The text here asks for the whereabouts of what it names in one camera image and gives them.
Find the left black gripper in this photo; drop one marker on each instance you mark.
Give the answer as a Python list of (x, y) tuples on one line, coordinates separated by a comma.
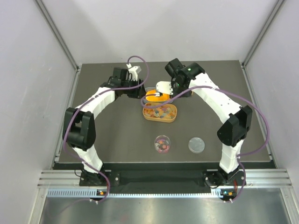
[(138, 88)]

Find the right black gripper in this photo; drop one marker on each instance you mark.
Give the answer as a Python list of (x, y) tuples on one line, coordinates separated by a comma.
[(173, 85)]

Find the orange plastic scoop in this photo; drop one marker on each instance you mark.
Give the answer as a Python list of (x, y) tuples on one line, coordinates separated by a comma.
[(155, 96)]

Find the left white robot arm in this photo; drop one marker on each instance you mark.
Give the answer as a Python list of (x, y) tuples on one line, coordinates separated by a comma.
[(79, 131)]

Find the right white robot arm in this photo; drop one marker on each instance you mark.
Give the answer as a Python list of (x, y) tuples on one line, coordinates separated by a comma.
[(235, 119)]

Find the clear blue candy tray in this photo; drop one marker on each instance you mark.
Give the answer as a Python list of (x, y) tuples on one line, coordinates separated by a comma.
[(149, 89)]

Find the orange candy tray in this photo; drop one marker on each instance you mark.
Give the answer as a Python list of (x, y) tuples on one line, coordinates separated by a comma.
[(166, 113)]

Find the clear round jar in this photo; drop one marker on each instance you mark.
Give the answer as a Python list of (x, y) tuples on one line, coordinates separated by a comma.
[(162, 144)]

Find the clear round jar lid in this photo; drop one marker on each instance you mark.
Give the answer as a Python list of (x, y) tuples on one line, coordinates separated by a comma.
[(196, 145)]

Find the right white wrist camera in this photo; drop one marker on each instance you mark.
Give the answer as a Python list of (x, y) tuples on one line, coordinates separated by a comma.
[(164, 87)]

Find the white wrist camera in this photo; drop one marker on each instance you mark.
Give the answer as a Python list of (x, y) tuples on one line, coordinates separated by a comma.
[(133, 72), (164, 87)]

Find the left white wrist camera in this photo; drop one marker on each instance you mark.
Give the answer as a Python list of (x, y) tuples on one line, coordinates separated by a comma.
[(133, 72)]

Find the aluminium frame rail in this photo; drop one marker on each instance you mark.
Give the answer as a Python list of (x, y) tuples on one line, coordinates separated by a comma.
[(48, 18)]

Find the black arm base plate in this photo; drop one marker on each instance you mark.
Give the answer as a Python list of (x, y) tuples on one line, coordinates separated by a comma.
[(171, 181)]

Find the grey slotted cable duct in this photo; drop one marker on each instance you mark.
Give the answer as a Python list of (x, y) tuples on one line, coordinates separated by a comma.
[(97, 193)]

